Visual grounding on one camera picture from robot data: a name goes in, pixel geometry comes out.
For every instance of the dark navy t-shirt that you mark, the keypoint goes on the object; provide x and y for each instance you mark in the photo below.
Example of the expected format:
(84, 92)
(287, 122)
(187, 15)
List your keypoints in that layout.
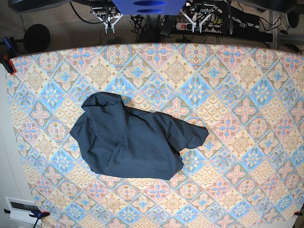
(120, 141)

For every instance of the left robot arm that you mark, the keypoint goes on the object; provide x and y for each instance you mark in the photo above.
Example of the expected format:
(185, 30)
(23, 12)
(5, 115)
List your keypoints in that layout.
(197, 10)

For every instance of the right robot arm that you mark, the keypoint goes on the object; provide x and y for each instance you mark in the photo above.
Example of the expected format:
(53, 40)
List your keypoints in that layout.
(104, 10)

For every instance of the white power strip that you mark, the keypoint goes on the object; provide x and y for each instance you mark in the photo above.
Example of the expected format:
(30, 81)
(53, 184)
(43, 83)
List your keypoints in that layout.
(205, 27)

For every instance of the patterned colourful tablecloth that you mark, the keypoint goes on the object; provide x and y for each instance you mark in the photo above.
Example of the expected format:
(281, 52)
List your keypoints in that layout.
(248, 173)

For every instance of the black round stool base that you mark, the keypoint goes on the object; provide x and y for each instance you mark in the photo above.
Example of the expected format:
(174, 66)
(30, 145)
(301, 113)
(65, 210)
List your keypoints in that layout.
(36, 38)

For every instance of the blue clamp lower left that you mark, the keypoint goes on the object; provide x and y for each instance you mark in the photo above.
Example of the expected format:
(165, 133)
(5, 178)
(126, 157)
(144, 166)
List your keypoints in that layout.
(35, 214)

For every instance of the blue clamp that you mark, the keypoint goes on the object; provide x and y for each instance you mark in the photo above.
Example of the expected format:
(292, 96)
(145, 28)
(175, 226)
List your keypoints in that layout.
(9, 43)
(35, 214)

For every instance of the red black clamp upper left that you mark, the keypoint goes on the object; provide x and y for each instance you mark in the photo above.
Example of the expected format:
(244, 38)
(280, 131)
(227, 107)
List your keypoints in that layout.
(8, 65)

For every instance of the blue clamp upper left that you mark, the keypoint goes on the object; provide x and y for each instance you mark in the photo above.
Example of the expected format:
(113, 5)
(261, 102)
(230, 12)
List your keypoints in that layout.
(9, 43)

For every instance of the red clamp lower right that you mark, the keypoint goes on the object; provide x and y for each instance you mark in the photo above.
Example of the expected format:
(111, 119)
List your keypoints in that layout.
(298, 213)

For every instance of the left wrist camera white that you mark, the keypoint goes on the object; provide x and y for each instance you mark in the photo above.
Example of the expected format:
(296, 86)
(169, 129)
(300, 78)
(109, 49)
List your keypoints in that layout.
(198, 23)

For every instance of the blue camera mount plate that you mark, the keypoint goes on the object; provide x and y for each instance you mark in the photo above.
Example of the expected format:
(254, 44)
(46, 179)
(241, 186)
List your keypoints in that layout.
(149, 7)

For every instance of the white wall outlet box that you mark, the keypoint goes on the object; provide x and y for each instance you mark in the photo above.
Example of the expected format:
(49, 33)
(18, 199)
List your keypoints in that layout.
(19, 204)

